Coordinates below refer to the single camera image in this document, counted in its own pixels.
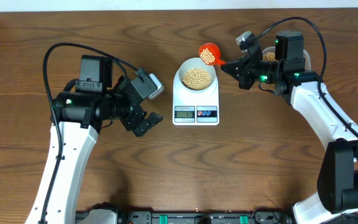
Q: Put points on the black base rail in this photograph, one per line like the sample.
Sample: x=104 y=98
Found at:
x=145 y=217

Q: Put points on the white digital kitchen scale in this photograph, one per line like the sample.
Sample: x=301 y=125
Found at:
x=195 y=107

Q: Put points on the soybeans in bowl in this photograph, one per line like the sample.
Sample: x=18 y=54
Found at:
x=196 y=79

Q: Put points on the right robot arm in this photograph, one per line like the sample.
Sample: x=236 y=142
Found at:
x=337 y=185

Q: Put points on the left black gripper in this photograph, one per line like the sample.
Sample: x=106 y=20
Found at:
x=130 y=121

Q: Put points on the clear plastic container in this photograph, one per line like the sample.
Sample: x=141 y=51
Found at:
x=271 y=50

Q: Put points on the soybeans in scoop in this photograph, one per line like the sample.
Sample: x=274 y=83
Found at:
x=207 y=56

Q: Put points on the grey round bowl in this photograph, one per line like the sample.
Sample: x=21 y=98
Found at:
x=195 y=63

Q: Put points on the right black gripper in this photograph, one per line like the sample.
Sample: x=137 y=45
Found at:
x=242 y=74

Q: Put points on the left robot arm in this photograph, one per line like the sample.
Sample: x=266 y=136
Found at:
x=80 y=109

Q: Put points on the soybeans in container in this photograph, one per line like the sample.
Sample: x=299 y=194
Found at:
x=270 y=56

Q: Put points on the red plastic measuring scoop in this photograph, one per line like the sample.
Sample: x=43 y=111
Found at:
x=215 y=50

